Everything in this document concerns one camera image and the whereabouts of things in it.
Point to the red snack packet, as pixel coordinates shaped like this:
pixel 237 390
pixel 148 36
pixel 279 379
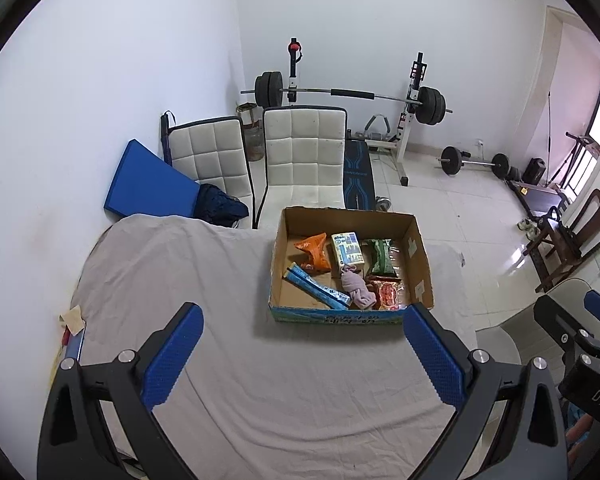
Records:
pixel 389 295

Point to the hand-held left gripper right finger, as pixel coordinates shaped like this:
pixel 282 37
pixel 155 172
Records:
pixel 435 355

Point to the long barbell with black plates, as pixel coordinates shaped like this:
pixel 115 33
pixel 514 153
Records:
pixel 352 93

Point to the green snack packet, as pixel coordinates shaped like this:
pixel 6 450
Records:
pixel 380 257

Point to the long blue snack packet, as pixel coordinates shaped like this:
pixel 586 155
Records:
pixel 317 287

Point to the wide white quilted chair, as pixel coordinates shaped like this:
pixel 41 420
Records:
pixel 302 155

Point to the black blue bench pad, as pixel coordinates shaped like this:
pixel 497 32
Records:
pixel 357 175

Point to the blue foam mat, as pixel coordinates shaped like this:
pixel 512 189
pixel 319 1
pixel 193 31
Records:
pixel 150 180

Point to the dark wooden chair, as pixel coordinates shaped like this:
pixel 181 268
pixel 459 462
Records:
pixel 587 230

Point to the dark blue bag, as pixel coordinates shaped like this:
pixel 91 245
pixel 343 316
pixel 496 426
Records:
pixel 220 206

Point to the white blue tissue pack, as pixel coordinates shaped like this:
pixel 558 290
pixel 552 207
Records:
pixel 347 249

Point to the pink cloth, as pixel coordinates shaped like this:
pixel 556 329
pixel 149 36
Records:
pixel 357 287

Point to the white weight bench rack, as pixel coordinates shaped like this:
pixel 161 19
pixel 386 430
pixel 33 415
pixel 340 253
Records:
pixel 405 135

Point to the cardboard box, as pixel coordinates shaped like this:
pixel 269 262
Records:
pixel 290 285

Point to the black folded umbrella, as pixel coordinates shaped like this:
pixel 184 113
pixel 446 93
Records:
pixel 166 135

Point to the black speaker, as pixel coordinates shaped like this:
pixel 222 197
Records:
pixel 533 171

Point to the white plastic chair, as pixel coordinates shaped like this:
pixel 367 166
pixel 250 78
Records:
pixel 500 345

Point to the short barbell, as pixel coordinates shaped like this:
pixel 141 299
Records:
pixel 472 162

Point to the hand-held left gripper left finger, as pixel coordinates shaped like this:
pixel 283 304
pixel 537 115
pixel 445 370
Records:
pixel 172 355

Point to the narrow white quilted chair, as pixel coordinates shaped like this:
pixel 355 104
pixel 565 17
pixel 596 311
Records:
pixel 207 152

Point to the orange snack packet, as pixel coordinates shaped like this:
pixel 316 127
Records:
pixel 314 252

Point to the black treadmill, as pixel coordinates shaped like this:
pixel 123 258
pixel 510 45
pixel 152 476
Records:
pixel 535 195

